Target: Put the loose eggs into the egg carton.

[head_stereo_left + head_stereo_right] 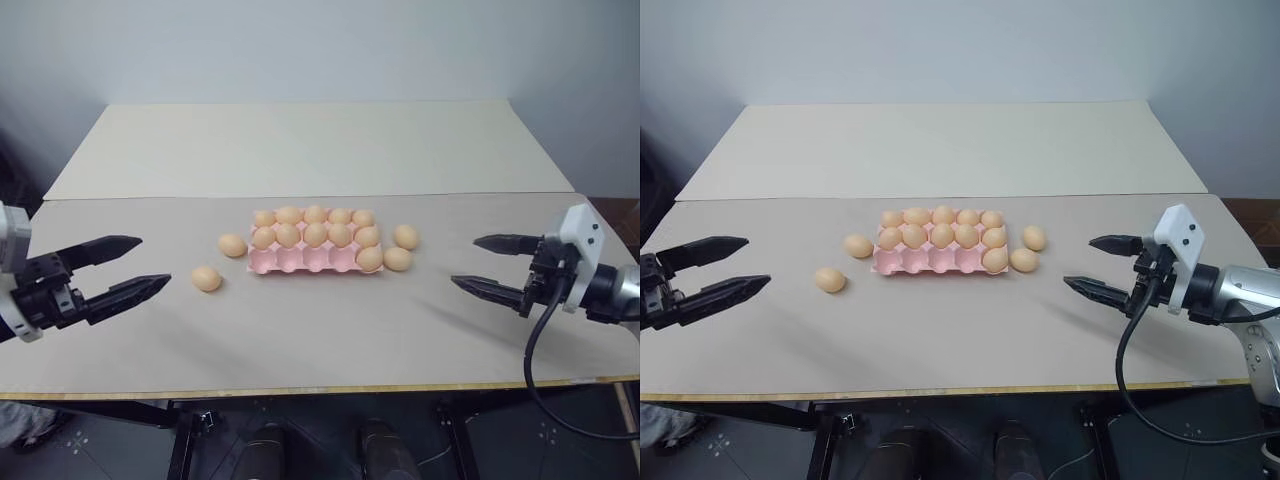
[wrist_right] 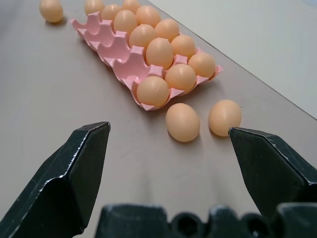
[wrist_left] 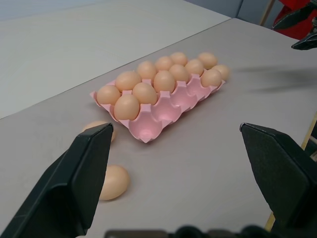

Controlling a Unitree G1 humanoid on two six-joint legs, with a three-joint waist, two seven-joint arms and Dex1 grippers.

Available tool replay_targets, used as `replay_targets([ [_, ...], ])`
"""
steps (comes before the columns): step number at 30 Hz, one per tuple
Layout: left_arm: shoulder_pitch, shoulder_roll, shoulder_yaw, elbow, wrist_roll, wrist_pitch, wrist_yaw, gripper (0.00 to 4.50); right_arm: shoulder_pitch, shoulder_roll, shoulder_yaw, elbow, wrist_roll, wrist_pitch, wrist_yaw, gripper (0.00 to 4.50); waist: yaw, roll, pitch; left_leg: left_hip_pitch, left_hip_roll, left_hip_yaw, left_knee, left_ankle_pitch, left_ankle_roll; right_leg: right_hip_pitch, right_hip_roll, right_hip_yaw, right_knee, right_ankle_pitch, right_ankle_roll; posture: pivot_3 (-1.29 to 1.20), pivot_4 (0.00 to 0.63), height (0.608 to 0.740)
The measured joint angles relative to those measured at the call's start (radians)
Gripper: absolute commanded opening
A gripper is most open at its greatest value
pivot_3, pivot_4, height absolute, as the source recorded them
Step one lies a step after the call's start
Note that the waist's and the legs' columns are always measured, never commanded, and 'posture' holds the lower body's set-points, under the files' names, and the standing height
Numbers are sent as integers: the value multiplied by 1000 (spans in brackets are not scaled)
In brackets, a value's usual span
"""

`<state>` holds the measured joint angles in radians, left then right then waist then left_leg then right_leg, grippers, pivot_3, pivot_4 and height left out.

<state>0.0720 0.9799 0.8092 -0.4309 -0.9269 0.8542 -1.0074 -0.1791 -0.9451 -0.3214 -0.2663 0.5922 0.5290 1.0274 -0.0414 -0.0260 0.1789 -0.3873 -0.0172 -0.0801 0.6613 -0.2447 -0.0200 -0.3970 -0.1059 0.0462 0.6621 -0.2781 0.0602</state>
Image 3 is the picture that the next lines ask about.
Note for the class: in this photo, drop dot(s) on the light wooden leg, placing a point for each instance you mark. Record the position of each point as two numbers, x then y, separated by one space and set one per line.
267 12

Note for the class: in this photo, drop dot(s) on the pink plastic egg tray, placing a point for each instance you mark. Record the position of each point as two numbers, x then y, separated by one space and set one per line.
171 106

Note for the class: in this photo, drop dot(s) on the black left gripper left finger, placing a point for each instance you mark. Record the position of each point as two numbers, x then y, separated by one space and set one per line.
64 188

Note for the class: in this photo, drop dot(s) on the red background object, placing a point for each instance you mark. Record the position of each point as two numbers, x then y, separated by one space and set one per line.
288 6

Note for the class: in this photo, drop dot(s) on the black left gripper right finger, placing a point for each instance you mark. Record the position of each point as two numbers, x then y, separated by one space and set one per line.
282 173

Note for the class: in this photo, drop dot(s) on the brown egg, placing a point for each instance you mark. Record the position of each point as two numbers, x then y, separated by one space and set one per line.
144 93
163 63
146 70
128 80
211 77
178 72
164 81
207 60
126 107
194 67
178 58
108 94
92 125
116 182
224 71

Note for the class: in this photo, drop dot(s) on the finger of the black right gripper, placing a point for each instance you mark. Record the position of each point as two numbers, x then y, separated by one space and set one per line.
291 18
307 43

